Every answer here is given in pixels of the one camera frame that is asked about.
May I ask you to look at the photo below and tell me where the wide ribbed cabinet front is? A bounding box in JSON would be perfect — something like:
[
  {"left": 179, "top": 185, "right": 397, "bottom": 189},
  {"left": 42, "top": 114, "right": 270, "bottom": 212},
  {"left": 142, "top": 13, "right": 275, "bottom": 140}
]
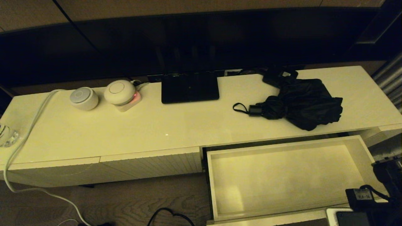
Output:
[{"left": 100, "top": 147, "right": 203, "bottom": 182}]

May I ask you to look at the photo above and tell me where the thin black hanging cable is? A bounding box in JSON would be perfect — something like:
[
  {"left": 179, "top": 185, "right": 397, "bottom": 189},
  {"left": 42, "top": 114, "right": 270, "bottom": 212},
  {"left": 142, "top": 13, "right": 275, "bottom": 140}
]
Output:
[{"left": 53, "top": 0, "right": 134, "bottom": 81}]

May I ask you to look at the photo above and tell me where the white power cable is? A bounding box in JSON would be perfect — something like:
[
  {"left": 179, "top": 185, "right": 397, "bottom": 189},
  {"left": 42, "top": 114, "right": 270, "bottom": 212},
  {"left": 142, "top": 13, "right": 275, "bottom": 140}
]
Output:
[{"left": 4, "top": 89, "right": 91, "bottom": 226}]

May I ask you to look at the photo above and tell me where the white cloth on floor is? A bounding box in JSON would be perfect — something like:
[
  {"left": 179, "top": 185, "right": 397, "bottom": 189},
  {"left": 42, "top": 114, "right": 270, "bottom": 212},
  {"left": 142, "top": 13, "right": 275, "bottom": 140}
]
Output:
[{"left": 372, "top": 138, "right": 402, "bottom": 162}]

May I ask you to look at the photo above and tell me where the white speaker grey top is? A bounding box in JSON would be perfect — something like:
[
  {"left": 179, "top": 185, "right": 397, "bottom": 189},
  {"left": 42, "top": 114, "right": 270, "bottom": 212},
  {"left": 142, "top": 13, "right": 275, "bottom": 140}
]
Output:
[{"left": 69, "top": 87, "right": 99, "bottom": 111}]

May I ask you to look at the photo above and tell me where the black umbrella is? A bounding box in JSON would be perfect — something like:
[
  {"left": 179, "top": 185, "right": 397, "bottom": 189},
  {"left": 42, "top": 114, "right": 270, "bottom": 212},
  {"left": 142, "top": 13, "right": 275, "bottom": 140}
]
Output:
[{"left": 233, "top": 78, "right": 343, "bottom": 131}]

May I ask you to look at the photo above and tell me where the black set-top box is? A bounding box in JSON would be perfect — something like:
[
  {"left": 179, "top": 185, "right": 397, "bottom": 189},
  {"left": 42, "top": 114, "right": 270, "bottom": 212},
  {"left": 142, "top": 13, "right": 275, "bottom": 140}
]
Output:
[{"left": 263, "top": 67, "right": 299, "bottom": 89}]

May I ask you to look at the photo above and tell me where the clear glass object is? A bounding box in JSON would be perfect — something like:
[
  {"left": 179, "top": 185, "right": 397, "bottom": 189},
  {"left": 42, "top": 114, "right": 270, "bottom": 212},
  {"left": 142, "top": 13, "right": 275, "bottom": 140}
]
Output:
[{"left": 0, "top": 123, "right": 20, "bottom": 148}]

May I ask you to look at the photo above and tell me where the large black television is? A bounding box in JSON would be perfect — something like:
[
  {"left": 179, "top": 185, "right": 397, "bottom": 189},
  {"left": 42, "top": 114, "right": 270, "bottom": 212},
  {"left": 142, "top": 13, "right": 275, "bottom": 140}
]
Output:
[{"left": 0, "top": 8, "right": 402, "bottom": 87}]

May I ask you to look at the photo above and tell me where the black floor cable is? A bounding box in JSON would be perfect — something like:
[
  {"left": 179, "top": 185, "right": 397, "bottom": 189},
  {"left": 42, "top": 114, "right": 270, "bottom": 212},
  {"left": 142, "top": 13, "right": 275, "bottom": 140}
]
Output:
[{"left": 148, "top": 208, "right": 195, "bottom": 226}]

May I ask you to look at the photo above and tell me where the plain cream cabinet front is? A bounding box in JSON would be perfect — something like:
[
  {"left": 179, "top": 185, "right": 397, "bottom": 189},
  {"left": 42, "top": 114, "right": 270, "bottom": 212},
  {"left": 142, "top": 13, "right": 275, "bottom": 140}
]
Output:
[{"left": 0, "top": 157, "right": 101, "bottom": 189}]

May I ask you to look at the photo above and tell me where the cream white ribbed drawer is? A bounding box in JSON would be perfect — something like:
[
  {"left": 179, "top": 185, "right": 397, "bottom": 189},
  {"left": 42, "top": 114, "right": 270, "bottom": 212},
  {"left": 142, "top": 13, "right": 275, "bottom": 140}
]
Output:
[{"left": 202, "top": 136, "right": 393, "bottom": 226}]

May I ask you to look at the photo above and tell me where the white round dome device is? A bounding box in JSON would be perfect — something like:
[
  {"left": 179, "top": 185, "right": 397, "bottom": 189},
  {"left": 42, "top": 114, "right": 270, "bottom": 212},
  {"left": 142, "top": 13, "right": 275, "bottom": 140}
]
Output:
[{"left": 104, "top": 80, "right": 136, "bottom": 106}]

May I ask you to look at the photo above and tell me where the black television base plate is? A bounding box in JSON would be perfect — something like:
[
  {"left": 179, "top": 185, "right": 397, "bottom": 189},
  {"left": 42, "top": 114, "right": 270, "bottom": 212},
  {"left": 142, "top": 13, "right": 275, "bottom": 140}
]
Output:
[{"left": 161, "top": 72, "right": 220, "bottom": 104}]

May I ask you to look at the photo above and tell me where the white TV cabinet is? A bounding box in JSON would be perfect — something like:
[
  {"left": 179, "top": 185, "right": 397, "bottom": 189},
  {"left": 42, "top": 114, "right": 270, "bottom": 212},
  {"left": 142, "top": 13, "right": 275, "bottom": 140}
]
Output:
[{"left": 0, "top": 66, "right": 402, "bottom": 189}]

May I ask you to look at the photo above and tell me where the silver ribbed column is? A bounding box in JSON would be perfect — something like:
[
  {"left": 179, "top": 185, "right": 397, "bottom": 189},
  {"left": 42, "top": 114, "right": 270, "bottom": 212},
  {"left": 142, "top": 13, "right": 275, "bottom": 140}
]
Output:
[{"left": 371, "top": 52, "right": 402, "bottom": 115}]

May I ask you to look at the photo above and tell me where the white power strip red light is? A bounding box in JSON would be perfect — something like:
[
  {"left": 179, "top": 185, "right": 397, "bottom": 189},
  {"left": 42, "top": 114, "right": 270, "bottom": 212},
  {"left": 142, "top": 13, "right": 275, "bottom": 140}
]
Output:
[{"left": 116, "top": 91, "right": 143, "bottom": 113}]

